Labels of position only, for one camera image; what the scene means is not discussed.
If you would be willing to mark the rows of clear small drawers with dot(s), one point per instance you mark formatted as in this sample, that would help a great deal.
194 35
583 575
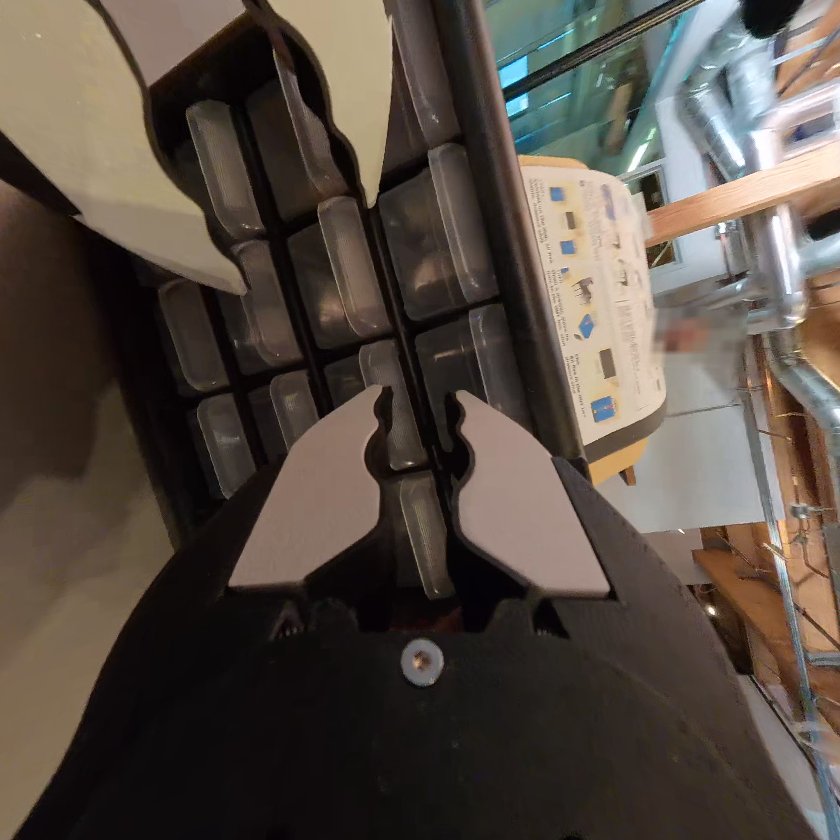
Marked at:
433 243

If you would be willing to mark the clear plastic cabinet drawer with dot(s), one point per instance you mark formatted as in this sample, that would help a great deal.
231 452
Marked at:
400 420

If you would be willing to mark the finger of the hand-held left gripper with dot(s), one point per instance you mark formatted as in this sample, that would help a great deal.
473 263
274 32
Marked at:
348 72
92 138

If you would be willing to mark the black small parts cabinet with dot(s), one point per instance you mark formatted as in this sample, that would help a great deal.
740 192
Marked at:
518 275

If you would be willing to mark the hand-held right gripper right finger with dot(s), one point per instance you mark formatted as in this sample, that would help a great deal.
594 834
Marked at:
525 518

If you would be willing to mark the printed instruction sheet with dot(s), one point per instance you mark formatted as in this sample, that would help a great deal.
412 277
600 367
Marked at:
590 308

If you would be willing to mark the wooden ceiling beam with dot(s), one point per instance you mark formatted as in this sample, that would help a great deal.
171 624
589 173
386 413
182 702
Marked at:
722 197

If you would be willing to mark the silver metal duct pipes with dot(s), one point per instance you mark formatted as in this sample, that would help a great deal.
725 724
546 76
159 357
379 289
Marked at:
774 216

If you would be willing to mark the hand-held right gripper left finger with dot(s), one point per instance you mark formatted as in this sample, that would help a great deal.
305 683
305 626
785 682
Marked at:
315 505

